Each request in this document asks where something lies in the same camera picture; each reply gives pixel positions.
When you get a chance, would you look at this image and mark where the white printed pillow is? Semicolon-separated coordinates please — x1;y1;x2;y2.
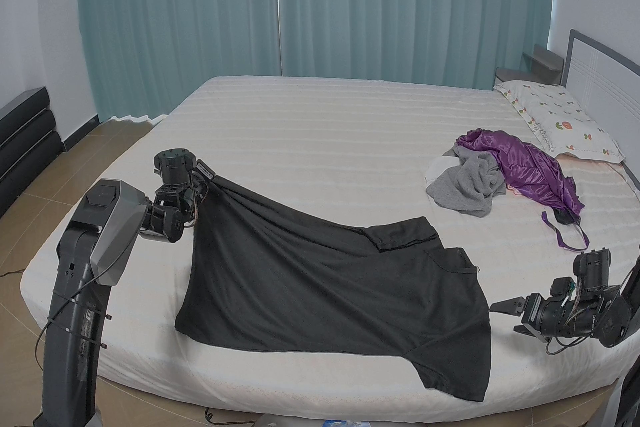
494;80;627;164

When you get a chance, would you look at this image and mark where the black lace garment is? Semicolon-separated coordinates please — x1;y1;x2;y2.
552;207;583;226

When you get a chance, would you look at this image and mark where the grey garment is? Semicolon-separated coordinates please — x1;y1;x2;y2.
426;149;508;219

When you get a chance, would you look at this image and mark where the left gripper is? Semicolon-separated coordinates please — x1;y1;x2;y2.
189;159;217;205

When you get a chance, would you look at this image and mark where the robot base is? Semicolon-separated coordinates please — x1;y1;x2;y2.
260;415;373;427

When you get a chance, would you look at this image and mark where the black chest of drawers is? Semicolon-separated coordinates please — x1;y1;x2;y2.
0;86;65;218

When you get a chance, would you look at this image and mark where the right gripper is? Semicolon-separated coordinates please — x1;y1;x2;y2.
489;293;571;341

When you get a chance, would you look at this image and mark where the grey bedside table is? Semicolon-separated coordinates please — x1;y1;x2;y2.
495;44;566;88

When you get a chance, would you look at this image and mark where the white garment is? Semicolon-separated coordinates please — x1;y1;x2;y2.
424;154;461;183

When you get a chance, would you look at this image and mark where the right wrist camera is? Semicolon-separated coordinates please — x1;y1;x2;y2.
549;278;574;302

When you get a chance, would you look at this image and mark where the bed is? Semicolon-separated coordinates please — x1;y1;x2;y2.
19;29;640;421

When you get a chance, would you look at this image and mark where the purple satin garment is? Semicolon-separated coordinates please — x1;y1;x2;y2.
455;128;591;252

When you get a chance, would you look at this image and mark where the black T-shirt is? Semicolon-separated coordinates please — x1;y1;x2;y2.
174;175;493;403

